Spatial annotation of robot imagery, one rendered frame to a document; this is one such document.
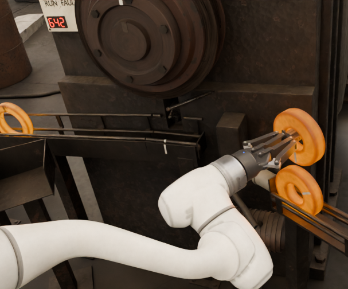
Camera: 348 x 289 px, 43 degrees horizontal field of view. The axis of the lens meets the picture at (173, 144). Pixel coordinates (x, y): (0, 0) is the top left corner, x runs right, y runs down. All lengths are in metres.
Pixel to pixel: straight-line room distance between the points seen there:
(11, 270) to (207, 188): 0.47
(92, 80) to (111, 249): 1.02
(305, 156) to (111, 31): 0.63
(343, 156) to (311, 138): 1.51
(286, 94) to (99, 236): 0.83
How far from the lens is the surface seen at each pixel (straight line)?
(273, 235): 1.44
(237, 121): 1.42
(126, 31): 1.28
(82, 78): 1.76
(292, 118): 1.14
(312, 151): 1.14
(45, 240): 0.73
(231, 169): 1.02
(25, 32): 5.47
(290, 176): 1.25
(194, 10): 1.25
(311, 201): 1.24
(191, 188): 0.97
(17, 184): 1.77
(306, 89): 1.44
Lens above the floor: 1.55
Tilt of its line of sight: 33 degrees down
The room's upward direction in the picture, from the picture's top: 11 degrees counter-clockwise
